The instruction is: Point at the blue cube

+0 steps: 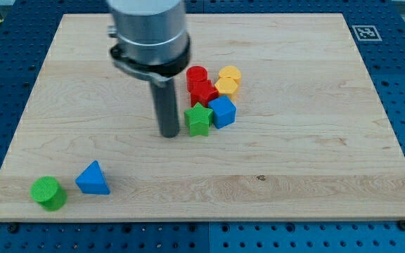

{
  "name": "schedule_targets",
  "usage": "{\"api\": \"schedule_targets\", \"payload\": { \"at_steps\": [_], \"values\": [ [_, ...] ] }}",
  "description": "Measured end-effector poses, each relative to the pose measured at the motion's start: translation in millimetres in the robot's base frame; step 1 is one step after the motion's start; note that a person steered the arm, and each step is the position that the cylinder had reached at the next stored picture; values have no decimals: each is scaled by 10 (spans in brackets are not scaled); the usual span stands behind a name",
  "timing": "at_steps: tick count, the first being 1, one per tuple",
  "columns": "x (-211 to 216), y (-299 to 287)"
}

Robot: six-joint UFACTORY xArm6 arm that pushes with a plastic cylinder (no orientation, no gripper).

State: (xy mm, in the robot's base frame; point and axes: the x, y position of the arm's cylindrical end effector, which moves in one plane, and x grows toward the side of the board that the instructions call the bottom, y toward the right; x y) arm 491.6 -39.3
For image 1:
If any green star block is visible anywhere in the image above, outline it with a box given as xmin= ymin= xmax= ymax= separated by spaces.
xmin=184 ymin=102 xmax=214 ymax=137

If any black mounting clamp ring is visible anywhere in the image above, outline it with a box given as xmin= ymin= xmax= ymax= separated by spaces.
xmin=109 ymin=33 xmax=192 ymax=89

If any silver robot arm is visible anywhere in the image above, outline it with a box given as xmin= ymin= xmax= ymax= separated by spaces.
xmin=107 ymin=0 xmax=189 ymax=65

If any green cylinder block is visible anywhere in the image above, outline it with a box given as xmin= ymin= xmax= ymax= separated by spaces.
xmin=30 ymin=176 xmax=68 ymax=212

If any white fiducial marker tag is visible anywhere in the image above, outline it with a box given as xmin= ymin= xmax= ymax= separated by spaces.
xmin=352 ymin=25 xmax=382 ymax=41

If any dark grey pointer rod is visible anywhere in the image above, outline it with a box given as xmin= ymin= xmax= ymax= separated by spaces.
xmin=150 ymin=78 xmax=180 ymax=138

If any wooden board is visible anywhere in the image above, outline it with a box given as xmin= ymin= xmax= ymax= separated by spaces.
xmin=0 ymin=13 xmax=405 ymax=223

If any blue cube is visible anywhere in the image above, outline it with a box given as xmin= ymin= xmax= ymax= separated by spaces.
xmin=208 ymin=96 xmax=236 ymax=129

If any red cylinder block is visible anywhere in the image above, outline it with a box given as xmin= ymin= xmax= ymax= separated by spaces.
xmin=186 ymin=65 xmax=208 ymax=91

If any yellow cylinder block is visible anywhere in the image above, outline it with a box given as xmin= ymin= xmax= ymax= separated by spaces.
xmin=218 ymin=65 xmax=242 ymax=85

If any blue triangle block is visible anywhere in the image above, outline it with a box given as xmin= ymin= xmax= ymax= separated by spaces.
xmin=75 ymin=160 xmax=110 ymax=195

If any yellow hexagon block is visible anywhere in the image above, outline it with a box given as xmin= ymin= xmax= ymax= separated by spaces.
xmin=214 ymin=78 xmax=239 ymax=102

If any red star block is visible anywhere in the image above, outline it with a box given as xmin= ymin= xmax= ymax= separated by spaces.
xmin=190 ymin=80 xmax=219 ymax=108

